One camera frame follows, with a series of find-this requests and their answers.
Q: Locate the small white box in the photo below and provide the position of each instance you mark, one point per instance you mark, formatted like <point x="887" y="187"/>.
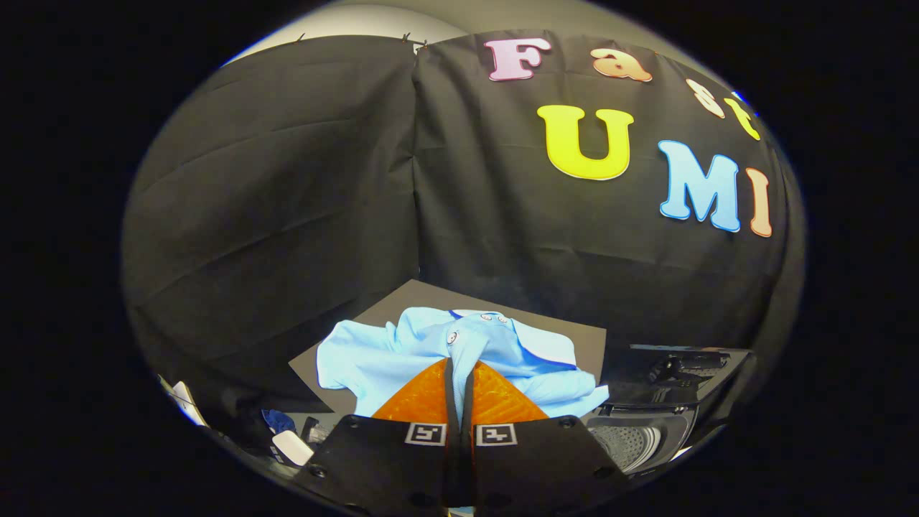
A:
<point x="293" y="446"/>

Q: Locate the light blue polo shirt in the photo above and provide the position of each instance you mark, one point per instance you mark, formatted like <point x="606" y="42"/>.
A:
<point x="380" y="359"/>

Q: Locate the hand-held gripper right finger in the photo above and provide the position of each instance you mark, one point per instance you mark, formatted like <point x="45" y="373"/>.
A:
<point x="531" y="467"/>

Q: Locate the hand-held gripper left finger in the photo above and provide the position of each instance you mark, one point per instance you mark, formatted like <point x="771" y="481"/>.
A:
<point x="388" y="467"/>

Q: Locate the black backdrop cloth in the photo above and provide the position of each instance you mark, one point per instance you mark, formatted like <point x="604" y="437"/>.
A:
<point x="287" y="201"/>

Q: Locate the dark blue cloth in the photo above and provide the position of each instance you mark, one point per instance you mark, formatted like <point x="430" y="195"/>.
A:
<point x="278" y="421"/>

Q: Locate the white flat object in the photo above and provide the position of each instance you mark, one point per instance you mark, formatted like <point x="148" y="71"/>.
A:
<point x="188" y="403"/>

